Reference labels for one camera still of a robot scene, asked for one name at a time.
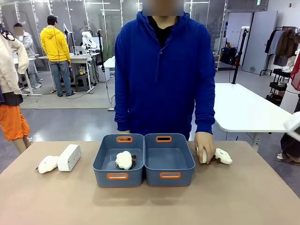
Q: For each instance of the person in yellow hoodie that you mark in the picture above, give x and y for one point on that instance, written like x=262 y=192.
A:
x=56 y=49

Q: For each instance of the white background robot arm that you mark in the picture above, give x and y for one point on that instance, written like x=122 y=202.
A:
x=87 y=41

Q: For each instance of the mannequin cream jacket orange shorts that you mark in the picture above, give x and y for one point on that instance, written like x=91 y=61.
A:
x=10 y=89

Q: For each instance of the white background desk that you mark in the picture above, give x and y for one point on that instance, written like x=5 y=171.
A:
x=78 y=61

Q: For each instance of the black step stool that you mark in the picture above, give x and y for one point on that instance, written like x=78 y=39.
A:
x=82 y=82

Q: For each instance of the black tripod with camera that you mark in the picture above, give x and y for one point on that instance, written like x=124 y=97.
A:
x=102 y=51

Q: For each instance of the person's torso blue hoodie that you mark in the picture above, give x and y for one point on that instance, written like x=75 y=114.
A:
x=161 y=82

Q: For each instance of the black utility cart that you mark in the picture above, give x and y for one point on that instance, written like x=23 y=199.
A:
x=279 y=86

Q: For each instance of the white plush sheep toy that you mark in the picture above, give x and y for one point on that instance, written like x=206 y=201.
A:
x=47 y=164
x=124 y=160
x=223 y=155

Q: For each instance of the black bags on shelf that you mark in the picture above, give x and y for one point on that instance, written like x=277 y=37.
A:
x=228 y=55

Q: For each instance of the person's right hand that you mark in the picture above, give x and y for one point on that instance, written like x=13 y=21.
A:
x=125 y=132

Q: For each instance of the black tripod stand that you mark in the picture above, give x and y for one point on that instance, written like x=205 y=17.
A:
x=239 y=56

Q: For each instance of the person in grey jacket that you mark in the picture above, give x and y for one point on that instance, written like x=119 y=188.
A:
x=27 y=49

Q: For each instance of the person's left hand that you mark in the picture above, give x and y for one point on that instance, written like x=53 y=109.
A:
x=205 y=141

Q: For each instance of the person's left forearm blue sleeve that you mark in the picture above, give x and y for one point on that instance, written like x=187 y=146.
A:
x=206 y=112

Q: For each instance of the person's right forearm blue sleeve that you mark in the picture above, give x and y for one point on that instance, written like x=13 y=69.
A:
x=122 y=112

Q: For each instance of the white power strip box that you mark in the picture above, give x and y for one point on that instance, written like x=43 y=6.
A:
x=69 y=158

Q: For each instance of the clothes rack with garments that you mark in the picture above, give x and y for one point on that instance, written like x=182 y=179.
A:
x=282 y=47

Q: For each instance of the red garment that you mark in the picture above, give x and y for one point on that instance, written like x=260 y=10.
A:
x=295 y=75

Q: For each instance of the small white digital clock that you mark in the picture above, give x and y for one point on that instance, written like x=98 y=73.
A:
x=204 y=157

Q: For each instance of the grey partition panel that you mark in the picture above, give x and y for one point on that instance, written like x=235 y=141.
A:
x=259 y=42

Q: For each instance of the white table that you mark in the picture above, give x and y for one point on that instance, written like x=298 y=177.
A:
x=243 y=107

